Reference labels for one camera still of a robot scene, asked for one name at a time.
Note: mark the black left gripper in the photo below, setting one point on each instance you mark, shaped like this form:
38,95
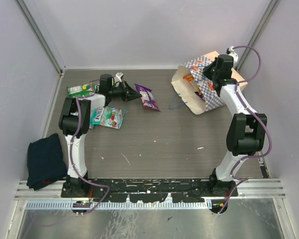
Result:
127,96

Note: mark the orange snack packet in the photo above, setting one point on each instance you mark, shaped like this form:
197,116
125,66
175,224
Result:
190,79

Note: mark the teal mint candy packet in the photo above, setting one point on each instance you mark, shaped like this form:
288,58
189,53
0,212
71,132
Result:
109,117
92,125

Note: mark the green snack packet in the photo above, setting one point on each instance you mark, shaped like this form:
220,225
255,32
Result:
79,90
97,88

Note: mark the dark blue folded cloth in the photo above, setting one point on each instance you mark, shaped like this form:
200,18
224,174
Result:
45,162

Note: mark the purple snack packet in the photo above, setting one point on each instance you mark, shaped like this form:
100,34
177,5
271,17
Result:
200,94
147,98

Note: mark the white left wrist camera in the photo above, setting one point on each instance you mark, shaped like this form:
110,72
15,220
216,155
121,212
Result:
118,77

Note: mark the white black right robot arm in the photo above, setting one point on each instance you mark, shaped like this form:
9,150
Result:
246,133

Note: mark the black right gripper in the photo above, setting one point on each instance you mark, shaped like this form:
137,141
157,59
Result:
206,71

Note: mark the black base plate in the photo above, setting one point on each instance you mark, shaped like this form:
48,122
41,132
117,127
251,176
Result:
157,190

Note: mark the checkered paper bag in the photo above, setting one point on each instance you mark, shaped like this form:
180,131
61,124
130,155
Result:
186,91

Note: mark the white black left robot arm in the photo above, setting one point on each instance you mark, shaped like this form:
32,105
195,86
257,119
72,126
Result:
74,123

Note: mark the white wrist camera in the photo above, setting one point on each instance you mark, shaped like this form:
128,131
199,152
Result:
118,77
231,52

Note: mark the perforated cable duct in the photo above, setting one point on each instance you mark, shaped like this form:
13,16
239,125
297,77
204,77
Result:
72,205

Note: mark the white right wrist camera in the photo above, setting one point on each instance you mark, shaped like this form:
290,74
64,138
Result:
231,52

